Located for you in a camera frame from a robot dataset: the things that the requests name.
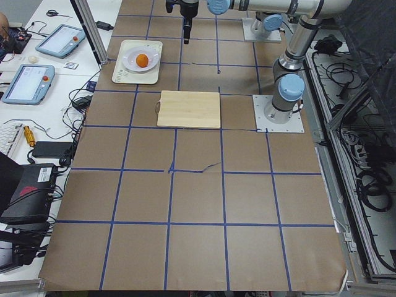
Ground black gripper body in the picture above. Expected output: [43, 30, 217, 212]
[165, 0, 198, 16]

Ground orange fruit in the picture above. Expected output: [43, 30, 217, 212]
[136, 53, 149, 68]

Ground white ridged plate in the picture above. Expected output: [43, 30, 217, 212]
[121, 46, 160, 72]

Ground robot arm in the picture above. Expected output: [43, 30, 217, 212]
[207, 0, 351, 73]

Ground cream bear tray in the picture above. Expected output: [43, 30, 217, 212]
[112, 40, 163, 85]

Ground bamboo cutting board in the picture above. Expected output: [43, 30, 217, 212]
[157, 90, 221, 129]

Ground upper teach pendant tablet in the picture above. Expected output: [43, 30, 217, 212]
[35, 24, 85, 58]

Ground teach pendant tablet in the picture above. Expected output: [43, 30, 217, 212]
[35, 24, 85, 58]
[1, 64, 55, 105]

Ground black scissors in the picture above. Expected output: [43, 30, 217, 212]
[46, 9, 69, 17]

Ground lower teach pendant tablet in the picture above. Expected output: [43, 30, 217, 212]
[1, 64, 55, 105]

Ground black power adapter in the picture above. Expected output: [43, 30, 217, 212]
[32, 141, 72, 158]

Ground gold metal cylinder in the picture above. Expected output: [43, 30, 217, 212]
[24, 126, 36, 147]

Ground white keyboard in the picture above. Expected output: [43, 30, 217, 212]
[1, 123, 24, 158]

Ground black box with red logo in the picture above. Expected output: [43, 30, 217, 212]
[1, 163, 57, 225]

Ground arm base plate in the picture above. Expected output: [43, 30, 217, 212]
[252, 95, 304, 133]
[242, 18, 282, 43]

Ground aluminium frame post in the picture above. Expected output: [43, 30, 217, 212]
[70, 0, 108, 66]

